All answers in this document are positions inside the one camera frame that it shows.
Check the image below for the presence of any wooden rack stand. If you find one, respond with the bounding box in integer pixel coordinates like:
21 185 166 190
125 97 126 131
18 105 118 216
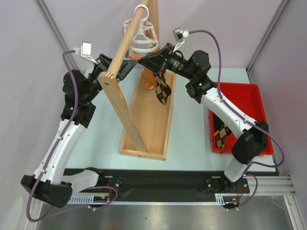
98 0 174 161

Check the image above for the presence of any red plastic bin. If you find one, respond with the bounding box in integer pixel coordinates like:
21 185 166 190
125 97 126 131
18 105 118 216
208 82 267 154

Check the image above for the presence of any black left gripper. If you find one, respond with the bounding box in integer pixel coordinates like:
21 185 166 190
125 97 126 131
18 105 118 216
83 54 137 103

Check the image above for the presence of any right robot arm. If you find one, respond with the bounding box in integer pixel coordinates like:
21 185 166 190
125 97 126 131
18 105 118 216
138 43 269 192

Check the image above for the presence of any orange clothes peg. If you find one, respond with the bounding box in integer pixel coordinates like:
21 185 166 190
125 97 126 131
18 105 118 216
129 51 141 60

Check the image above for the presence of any aluminium frame rail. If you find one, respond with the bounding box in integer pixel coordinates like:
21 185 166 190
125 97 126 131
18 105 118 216
68 175 295 208

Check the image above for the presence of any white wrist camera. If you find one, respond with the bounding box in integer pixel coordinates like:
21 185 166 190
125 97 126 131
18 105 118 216
173 28 189 52
73 42 98 65

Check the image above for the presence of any brown orange sock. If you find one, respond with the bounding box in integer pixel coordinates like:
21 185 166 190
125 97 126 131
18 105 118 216
142 68 156 91

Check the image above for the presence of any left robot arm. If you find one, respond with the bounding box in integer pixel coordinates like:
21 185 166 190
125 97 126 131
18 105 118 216
21 50 112 210

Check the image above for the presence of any argyle sock in bin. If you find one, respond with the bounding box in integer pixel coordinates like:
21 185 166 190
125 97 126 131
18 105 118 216
213 122 232 149

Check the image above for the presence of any brown argyle sock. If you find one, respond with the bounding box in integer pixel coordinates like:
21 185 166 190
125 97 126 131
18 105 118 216
153 73 172 105

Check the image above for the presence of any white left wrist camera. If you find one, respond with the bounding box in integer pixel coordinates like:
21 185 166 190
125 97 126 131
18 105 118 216
73 42 98 65

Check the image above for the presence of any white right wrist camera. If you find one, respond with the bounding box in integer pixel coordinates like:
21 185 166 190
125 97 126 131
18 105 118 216
173 28 189 52

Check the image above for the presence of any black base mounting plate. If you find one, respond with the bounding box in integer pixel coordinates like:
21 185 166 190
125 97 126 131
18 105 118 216
64 168 250 203

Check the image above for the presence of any white round clip hanger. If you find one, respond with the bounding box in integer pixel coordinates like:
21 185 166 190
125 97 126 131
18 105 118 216
125 4 159 59

